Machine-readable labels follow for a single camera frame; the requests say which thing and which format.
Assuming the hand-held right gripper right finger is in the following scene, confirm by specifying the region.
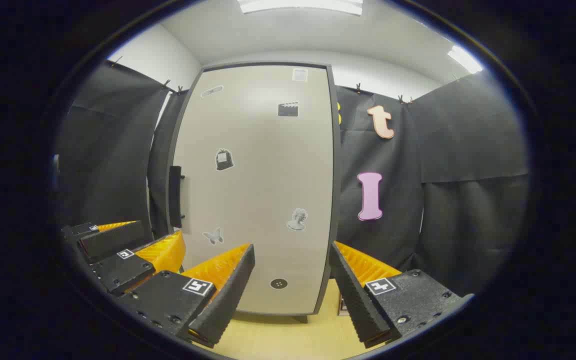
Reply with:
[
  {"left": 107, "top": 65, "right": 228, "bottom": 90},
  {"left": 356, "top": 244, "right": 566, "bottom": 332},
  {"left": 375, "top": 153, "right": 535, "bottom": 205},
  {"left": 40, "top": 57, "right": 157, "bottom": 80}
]
[{"left": 329, "top": 241, "right": 474, "bottom": 349}]

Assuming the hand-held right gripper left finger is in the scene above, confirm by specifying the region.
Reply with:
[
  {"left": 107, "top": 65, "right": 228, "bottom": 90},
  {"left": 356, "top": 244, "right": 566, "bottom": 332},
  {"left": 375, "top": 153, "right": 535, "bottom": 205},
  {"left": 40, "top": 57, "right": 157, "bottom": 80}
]
[{"left": 117, "top": 243, "right": 256, "bottom": 349}]

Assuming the black cabinet door handle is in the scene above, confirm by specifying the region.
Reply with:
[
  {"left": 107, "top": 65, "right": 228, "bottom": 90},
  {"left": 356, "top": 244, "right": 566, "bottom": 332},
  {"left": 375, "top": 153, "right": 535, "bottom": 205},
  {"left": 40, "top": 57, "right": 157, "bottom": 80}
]
[{"left": 168, "top": 165, "right": 186, "bottom": 229}]

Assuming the dark grey cabinet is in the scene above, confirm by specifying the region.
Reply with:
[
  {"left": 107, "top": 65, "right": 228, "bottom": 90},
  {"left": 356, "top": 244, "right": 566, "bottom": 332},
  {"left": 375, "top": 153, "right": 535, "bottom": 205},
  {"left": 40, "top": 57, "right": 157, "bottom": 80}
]
[{"left": 166, "top": 61, "right": 343, "bottom": 323}]

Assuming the black backdrop cloth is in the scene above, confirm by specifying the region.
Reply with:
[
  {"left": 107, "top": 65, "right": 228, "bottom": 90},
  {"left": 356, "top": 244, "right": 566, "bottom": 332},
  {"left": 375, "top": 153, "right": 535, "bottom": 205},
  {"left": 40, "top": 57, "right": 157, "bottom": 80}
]
[{"left": 55, "top": 59, "right": 530, "bottom": 296}]

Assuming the ceiling light panel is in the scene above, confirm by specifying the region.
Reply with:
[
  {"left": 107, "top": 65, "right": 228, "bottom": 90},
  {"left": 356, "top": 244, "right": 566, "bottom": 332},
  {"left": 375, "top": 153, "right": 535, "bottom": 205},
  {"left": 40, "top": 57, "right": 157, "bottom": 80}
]
[
  {"left": 238, "top": 0, "right": 364, "bottom": 16},
  {"left": 448, "top": 45, "right": 484, "bottom": 75}
]

